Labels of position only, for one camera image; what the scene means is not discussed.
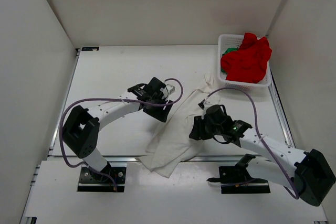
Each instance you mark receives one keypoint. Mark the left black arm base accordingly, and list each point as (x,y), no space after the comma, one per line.
(90,181)

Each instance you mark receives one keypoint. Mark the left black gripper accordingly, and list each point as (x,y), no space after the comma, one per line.
(158,111)

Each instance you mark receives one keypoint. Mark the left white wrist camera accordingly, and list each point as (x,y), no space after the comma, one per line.
(167,90)

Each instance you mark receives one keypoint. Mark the white t shirt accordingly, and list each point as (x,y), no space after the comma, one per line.
(171,144)

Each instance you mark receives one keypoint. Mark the red t shirt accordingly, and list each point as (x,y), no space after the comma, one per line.
(249,62)

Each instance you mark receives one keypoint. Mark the white plastic basket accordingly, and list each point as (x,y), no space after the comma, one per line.
(226,41)

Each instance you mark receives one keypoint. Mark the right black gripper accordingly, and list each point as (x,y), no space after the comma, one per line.
(197,128)

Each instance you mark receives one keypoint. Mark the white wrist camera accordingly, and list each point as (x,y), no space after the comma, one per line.
(203,104)
(167,90)

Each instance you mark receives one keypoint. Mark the green t shirt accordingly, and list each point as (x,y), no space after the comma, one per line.
(228,50)

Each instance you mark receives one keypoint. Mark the black label sticker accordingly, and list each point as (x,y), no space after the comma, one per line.
(90,49)

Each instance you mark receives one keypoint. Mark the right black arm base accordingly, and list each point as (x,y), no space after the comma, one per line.
(237,180)

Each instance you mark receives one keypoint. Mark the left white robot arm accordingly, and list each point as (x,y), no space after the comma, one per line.
(82,126)

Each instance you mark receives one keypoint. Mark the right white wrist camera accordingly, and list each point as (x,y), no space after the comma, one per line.
(203,104)

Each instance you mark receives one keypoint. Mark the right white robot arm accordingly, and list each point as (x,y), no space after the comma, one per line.
(308,174)

